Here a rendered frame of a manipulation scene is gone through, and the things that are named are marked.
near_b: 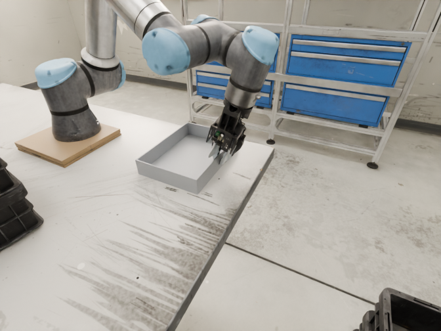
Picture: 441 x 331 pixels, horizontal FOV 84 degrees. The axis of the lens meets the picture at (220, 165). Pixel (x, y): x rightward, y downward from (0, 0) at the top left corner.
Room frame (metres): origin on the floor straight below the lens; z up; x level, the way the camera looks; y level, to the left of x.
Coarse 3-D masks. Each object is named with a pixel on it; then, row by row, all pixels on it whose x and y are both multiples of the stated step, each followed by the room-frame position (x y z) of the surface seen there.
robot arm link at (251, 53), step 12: (240, 36) 0.55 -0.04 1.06; (252, 36) 0.51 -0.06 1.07; (264, 36) 0.51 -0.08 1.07; (276, 36) 0.54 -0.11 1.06; (228, 48) 0.54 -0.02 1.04; (240, 48) 0.53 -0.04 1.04; (252, 48) 0.51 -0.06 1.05; (264, 48) 0.51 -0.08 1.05; (276, 48) 0.52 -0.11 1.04; (228, 60) 0.54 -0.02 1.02; (240, 60) 0.52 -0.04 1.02; (252, 60) 0.51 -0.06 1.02; (264, 60) 0.51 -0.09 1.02; (240, 72) 0.52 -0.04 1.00; (252, 72) 0.51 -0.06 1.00; (264, 72) 0.52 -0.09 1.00; (240, 84) 0.52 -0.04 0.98; (252, 84) 0.52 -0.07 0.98
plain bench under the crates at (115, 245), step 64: (0, 128) 0.86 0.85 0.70; (128, 128) 0.86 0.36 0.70; (64, 192) 0.49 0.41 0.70; (128, 192) 0.49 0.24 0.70; (0, 256) 0.30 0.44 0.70; (64, 256) 0.30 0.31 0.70; (128, 256) 0.30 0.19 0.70; (192, 256) 0.30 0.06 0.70; (0, 320) 0.18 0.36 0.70; (64, 320) 0.18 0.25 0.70; (128, 320) 0.18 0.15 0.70
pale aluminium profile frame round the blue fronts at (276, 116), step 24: (288, 0) 1.93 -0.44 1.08; (288, 24) 1.92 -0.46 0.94; (432, 24) 1.57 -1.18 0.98; (288, 48) 1.94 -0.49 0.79; (192, 96) 2.29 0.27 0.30; (192, 120) 2.29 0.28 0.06; (312, 120) 1.79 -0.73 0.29; (384, 120) 1.76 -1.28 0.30; (336, 144) 1.69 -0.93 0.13; (384, 144) 1.56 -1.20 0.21
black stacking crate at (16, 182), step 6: (0, 162) 0.37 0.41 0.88; (6, 162) 0.38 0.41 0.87; (0, 168) 0.36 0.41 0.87; (0, 174) 0.36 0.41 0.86; (6, 174) 0.37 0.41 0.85; (0, 180) 0.36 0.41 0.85; (6, 180) 0.37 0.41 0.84; (12, 180) 0.39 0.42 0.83; (18, 180) 0.39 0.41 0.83; (0, 186) 0.36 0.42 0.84; (6, 186) 0.36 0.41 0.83; (12, 186) 0.37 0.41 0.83; (18, 186) 0.37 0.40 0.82; (0, 192) 0.35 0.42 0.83; (6, 192) 0.35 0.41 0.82
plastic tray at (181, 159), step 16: (192, 128) 0.80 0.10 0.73; (208, 128) 0.77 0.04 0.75; (160, 144) 0.66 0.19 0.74; (176, 144) 0.73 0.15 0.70; (192, 144) 0.73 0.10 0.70; (208, 144) 0.73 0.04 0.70; (144, 160) 0.59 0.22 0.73; (160, 160) 0.63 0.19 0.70; (176, 160) 0.63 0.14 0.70; (192, 160) 0.63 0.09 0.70; (208, 160) 0.63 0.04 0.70; (160, 176) 0.53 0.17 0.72; (176, 176) 0.51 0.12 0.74; (192, 176) 0.55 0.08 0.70; (208, 176) 0.53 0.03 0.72; (192, 192) 0.49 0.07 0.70
